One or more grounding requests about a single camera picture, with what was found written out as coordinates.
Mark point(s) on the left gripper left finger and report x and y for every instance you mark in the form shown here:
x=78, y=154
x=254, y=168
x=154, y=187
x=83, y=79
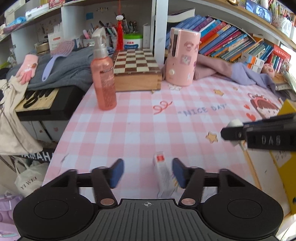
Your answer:
x=104, y=180

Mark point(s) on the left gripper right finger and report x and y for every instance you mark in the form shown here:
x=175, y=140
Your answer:
x=191, y=180

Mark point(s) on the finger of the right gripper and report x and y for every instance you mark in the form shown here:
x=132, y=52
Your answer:
x=270, y=119
x=233, y=134

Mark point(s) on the white charger plug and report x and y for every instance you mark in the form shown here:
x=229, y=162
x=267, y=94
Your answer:
x=236, y=126

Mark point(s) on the small white red box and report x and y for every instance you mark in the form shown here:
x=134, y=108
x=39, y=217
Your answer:
x=167, y=183

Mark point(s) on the yellow cardboard box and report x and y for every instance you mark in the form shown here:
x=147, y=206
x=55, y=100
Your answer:
x=285, y=162

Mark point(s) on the pink checked tablecloth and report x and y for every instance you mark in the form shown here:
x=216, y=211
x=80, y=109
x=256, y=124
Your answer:
x=182, y=123

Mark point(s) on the pink pig plush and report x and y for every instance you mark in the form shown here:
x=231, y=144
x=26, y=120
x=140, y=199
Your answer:
x=269, y=70

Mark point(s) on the white orange medicine boxes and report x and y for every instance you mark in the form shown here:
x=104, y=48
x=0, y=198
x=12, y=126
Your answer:
x=252, y=62

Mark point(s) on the pink purple sweater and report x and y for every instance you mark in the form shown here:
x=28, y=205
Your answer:
x=237, y=72

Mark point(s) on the black keyboard piano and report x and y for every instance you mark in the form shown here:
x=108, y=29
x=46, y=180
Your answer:
x=49, y=104

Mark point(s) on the row of leaning books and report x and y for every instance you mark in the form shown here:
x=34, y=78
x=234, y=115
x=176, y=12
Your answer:
x=221, y=39

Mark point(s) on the white tote bag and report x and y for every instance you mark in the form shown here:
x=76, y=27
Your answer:
x=15, y=139

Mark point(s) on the pink sticker canister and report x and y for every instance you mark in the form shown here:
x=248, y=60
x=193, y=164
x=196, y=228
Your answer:
x=182, y=56

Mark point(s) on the pink spray bottle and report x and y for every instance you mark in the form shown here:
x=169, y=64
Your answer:
x=102, y=72

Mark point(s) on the grey folded clothes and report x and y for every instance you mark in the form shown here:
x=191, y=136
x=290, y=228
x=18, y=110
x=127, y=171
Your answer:
x=73, y=70

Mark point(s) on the wooden chess box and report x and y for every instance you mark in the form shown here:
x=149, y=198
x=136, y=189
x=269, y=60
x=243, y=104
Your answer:
x=136, y=70

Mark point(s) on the pink glove on clothes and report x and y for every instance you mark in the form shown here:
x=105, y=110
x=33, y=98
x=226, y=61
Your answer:
x=28, y=69

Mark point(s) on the red tassel ornament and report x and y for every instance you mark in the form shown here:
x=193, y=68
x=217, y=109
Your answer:
x=120, y=32

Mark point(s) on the white green jar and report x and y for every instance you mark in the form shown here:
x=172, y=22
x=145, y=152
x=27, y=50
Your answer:
x=132, y=41

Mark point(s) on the purple hairbrush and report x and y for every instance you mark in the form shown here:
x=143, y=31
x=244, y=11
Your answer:
x=62, y=50

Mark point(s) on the pen holder with pens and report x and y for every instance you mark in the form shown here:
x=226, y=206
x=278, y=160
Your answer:
x=110, y=33

